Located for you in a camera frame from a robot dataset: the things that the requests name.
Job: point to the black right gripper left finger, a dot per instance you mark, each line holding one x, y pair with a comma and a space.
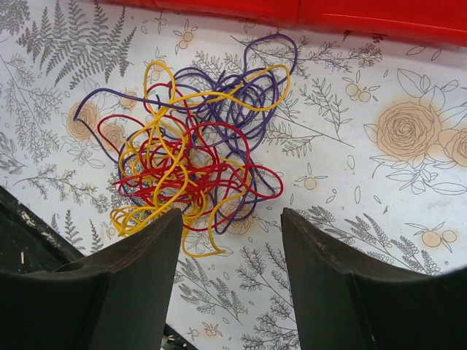
109, 291

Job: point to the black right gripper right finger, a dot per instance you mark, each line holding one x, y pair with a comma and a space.
345, 299

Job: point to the red plastic bin middle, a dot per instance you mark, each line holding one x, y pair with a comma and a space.
285, 11

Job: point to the red plastic bin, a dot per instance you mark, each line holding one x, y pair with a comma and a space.
285, 11
443, 21

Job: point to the red plastic bin right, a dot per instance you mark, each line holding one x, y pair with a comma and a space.
443, 21

